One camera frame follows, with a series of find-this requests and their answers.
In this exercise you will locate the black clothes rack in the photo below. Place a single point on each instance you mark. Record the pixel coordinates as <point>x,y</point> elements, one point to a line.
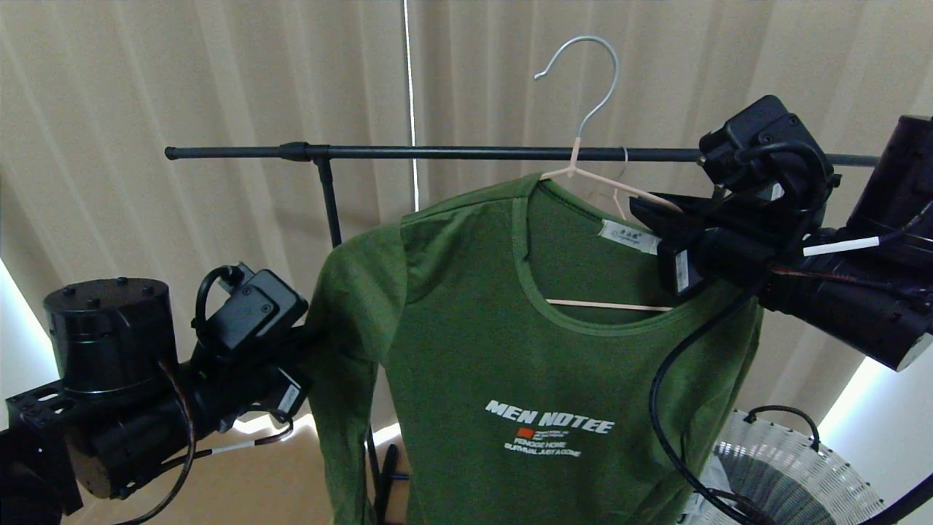
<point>437,153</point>

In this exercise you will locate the green long-sleeved shirt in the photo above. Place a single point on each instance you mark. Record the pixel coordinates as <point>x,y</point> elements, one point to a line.
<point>474,328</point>

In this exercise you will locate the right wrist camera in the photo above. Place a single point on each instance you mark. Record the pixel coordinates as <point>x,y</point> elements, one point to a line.
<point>765,138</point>

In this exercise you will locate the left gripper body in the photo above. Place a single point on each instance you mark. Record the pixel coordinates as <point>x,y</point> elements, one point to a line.
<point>248,386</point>

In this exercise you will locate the pink clothes hanger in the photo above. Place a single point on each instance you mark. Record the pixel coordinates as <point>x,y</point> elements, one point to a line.
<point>625,162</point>
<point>605,305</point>

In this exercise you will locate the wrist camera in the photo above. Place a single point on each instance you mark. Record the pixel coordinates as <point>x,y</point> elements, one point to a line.
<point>255,313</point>
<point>765,138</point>

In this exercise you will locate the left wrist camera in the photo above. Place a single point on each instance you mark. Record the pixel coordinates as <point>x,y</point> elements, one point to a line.
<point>255,313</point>

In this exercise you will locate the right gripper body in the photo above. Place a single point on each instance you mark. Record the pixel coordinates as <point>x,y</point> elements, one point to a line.
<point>729,255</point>

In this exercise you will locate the white laundry basket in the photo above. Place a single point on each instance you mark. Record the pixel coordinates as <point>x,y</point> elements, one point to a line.
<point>824,481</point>

